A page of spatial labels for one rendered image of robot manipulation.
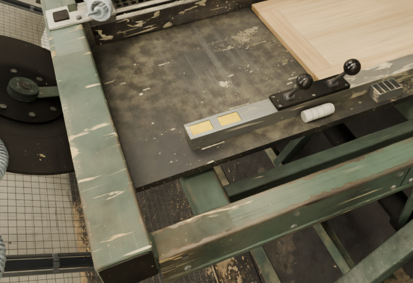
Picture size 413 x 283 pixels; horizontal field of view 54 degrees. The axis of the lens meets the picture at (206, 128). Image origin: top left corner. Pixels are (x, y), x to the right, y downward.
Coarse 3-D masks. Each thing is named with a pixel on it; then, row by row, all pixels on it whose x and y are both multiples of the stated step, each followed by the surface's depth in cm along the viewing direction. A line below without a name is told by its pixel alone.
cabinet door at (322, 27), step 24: (288, 0) 132; (312, 0) 131; (336, 0) 131; (360, 0) 130; (384, 0) 130; (408, 0) 129; (288, 24) 122; (312, 24) 122; (336, 24) 122; (360, 24) 121; (384, 24) 121; (408, 24) 120; (288, 48) 116; (312, 48) 114; (336, 48) 114; (360, 48) 113; (384, 48) 113; (408, 48) 112; (312, 72) 107; (336, 72) 106
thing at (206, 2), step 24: (168, 0) 125; (192, 0) 124; (216, 0) 127; (240, 0) 130; (264, 0) 134; (48, 24) 112; (72, 24) 113; (96, 24) 118; (120, 24) 120; (144, 24) 123; (168, 24) 126
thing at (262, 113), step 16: (384, 64) 104; (400, 64) 104; (352, 80) 101; (368, 80) 101; (400, 80) 105; (336, 96) 99; (352, 96) 102; (224, 112) 95; (240, 112) 95; (256, 112) 95; (272, 112) 95; (288, 112) 97; (224, 128) 92; (240, 128) 94; (256, 128) 96; (192, 144) 92; (208, 144) 94
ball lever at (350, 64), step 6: (348, 60) 88; (354, 60) 88; (348, 66) 88; (354, 66) 87; (360, 66) 88; (342, 72) 92; (348, 72) 88; (354, 72) 88; (336, 78) 95; (330, 84) 98; (336, 84) 98
